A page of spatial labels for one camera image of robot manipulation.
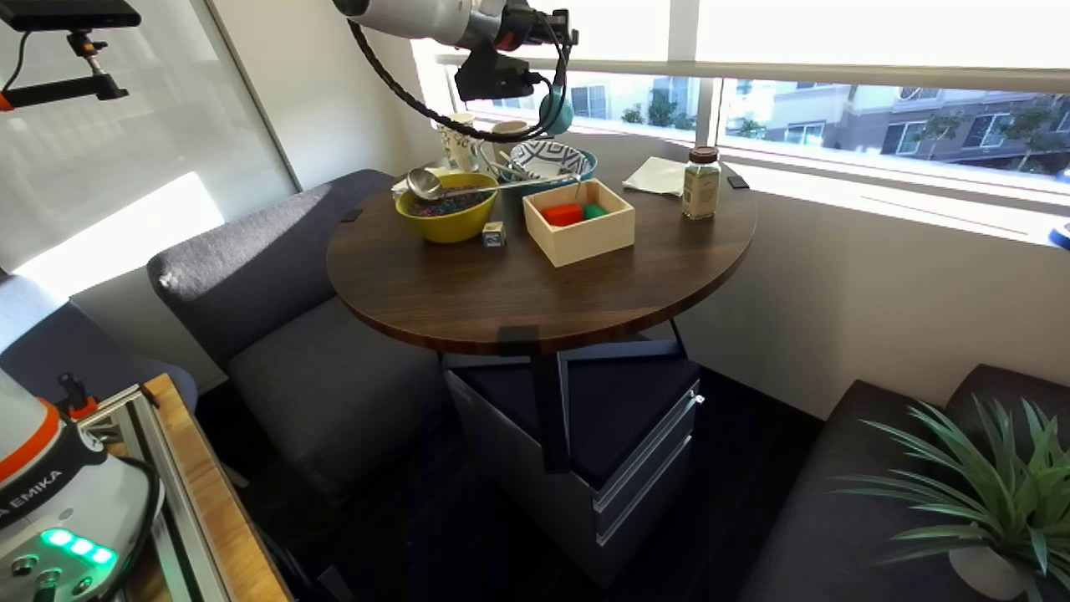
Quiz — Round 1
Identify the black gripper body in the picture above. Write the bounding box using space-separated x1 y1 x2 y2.
489 0 558 54

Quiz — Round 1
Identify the teal plastic scooper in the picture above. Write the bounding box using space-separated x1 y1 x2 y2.
536 42 577 139

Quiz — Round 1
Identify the blue patterned bowl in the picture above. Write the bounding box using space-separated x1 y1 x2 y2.
438 0 1070 219

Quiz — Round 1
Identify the colourful cereal pile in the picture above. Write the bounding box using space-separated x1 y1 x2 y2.
414 182 493 217

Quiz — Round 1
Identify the yellow bowl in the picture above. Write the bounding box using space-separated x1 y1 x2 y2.
391 163 507 245

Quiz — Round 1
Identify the beige ceramic mug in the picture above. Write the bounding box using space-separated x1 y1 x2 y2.
489 117 531 159

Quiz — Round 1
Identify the patterned paper cup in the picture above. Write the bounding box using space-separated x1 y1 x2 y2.
433 110 480 174

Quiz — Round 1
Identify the white box on table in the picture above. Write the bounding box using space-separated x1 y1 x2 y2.
619 153 693 199

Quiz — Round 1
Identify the red cylinder block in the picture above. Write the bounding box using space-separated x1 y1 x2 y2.
541 199 589 231

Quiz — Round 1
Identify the metal ladle spoon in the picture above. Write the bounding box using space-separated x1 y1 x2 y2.
399 163 565 217

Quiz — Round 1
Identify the light wooden box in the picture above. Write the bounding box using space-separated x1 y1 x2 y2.
518 177 638 270

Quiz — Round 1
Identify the round dark wooden table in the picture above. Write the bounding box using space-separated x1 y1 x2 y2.
324 130 762 472

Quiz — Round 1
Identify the white roller blind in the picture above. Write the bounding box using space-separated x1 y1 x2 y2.
399 0 1070 94

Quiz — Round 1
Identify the grey filing cabinet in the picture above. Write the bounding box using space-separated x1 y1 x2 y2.
442 331 709 589

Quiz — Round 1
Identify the grey upholstered armchair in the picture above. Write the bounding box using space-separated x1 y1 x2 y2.
145 166 460 504

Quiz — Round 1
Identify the blue upholstered chair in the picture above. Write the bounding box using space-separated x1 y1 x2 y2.
0 300 199 414

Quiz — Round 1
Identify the dark upholstered sofa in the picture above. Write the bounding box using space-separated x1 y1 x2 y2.
739 365 1070 602

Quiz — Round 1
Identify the light wooden robot table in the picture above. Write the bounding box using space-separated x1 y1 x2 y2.
138 371 294 602

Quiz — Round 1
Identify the green spiky plant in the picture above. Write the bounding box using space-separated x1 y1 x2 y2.
838 397 1070 581

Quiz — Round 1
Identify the grey plant pot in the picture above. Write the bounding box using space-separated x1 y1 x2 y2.
947 541 1045 602

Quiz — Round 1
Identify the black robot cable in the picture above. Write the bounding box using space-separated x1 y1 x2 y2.
344 16 550 148

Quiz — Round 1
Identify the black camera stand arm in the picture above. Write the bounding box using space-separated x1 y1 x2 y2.
0 0 145 113

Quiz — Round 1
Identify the aluminium rail frame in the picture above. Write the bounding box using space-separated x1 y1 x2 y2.
80 381 243 602

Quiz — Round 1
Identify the black base cable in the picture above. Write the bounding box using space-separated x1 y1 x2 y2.
110 448 174 589

